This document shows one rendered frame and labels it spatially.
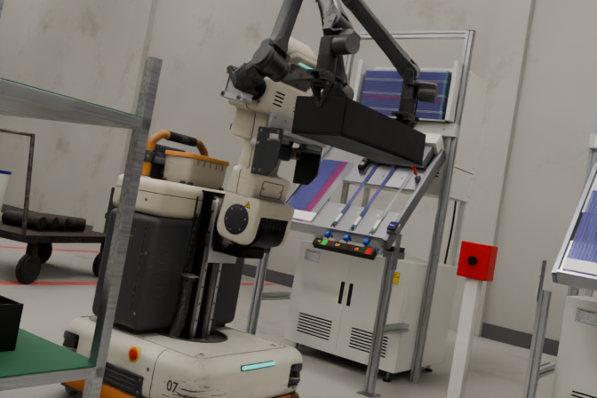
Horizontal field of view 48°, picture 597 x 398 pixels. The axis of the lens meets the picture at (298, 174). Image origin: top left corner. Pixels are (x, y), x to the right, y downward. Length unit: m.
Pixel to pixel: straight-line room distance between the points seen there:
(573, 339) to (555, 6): 3.59
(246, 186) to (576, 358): 1.69
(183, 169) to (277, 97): 0.45
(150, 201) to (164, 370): 0.56
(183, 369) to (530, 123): 4.35
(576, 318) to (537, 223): 2.67
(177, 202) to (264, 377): 0.67
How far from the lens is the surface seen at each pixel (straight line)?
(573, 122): 5.86
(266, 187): 2.30
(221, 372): 2.20
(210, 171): 2.52
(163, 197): 2.30
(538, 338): 2.93
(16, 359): 1.69
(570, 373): 3.23
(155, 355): 2.24
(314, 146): 2.35
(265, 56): 2.09
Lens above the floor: 0.80
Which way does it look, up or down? 3 degrees up
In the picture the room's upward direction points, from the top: 10 degrees clockwise
